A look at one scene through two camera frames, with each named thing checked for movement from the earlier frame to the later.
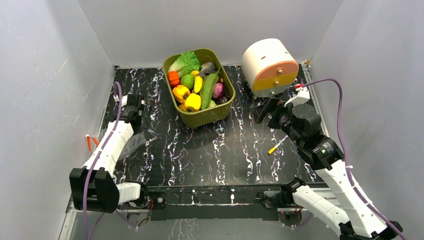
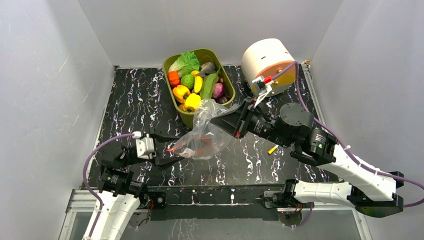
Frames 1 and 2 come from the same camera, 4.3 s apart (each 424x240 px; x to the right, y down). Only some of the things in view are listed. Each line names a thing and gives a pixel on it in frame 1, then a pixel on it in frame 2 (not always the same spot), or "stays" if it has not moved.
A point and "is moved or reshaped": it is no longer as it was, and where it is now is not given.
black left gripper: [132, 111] to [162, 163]
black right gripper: [274, 112] to [244, 120]
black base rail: [211, 201] stays
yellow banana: [198, 83] stays
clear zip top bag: [136, 140] is moved or reshaped
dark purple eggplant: [222, 99] stays
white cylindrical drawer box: [269, 67] stays
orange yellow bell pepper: [181, 93] stays
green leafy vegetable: [208, 83] stays
